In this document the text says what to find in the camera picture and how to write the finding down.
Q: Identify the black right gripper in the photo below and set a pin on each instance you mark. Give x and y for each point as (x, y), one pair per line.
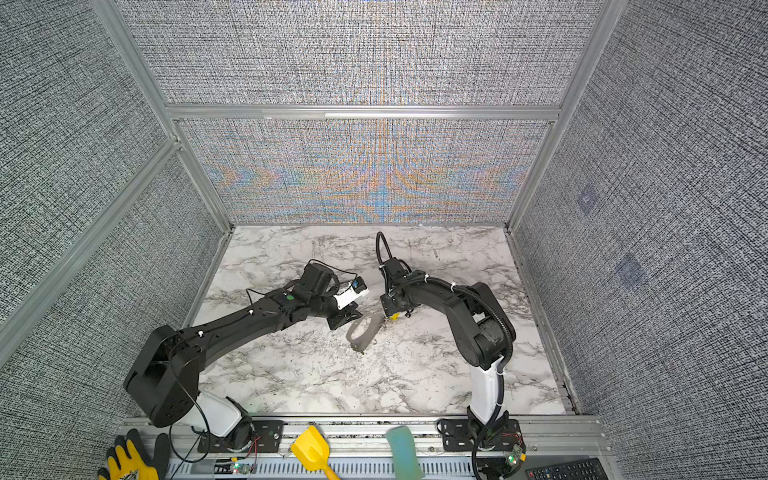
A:
(389, 308)

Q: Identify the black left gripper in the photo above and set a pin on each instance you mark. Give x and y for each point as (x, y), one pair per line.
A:
(346, 315)

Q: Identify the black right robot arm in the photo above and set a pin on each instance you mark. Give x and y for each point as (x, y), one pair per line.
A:
(482, 333)

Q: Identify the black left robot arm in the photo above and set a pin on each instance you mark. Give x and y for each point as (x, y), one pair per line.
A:
(164, 380)

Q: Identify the yellow plastic scoop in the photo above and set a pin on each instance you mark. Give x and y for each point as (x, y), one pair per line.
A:
(312, 451)

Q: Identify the teal green sponge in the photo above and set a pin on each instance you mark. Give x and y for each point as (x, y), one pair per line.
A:
(404, 455)

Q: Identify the black remote control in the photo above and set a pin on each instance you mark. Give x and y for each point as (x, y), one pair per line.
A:
(583, 469)

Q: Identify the yellow black work glove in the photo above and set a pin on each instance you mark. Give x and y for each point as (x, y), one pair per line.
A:
(129, 458)

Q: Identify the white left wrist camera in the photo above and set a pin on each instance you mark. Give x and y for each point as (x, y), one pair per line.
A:
(354, 290)

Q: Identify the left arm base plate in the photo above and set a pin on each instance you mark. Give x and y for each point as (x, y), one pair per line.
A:
(259, 435)

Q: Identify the aluminium horizontal frame bar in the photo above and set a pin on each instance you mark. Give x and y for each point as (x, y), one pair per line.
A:
(350, 112)

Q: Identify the aluminium corner frame post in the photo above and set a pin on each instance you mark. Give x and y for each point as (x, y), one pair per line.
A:
(115, 26)

